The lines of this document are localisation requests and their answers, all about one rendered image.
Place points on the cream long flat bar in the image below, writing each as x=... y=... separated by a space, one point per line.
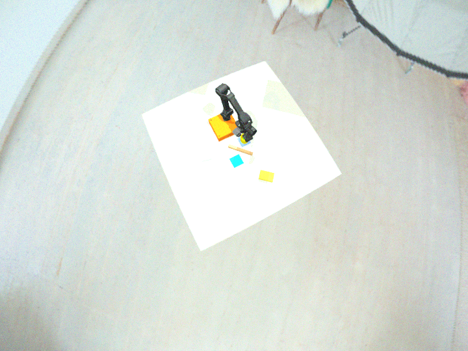
x=240 y=149

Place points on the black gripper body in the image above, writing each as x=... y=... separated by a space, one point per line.
x=247 y=137

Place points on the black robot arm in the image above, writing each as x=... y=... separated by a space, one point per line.
x=243 y=117

